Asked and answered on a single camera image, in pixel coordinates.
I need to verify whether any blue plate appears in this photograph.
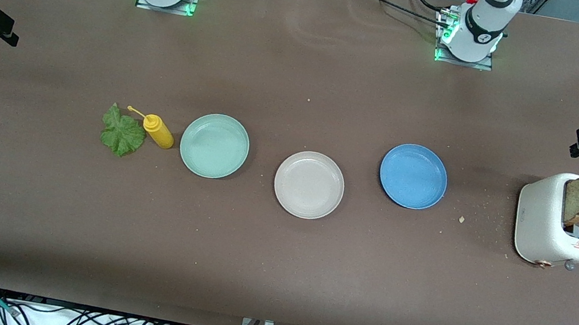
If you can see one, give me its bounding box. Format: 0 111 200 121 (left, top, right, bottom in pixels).
374 139 453 215

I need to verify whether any black cable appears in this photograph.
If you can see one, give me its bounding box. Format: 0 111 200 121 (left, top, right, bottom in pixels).
403 0 452 15
355 0 454 29

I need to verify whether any beige plate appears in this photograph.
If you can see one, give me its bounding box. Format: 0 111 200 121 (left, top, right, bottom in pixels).
269 146 350 225

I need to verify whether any white two-slot toaster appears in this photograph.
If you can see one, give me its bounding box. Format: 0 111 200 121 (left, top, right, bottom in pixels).
508 166 579 273

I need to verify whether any brown toasted bread slice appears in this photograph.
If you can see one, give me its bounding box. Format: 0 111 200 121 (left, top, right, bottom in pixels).
559 176 579 228

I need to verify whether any mint green plate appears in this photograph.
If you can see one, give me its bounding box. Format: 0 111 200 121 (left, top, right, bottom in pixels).
175 109 254 184

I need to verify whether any green lettuce leaf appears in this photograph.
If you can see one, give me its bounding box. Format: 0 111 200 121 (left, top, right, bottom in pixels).
97 102 150 161

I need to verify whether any yellow squeeze sauce bottle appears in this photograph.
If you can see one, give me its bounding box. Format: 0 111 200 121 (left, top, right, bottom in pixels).
122 105 179 151

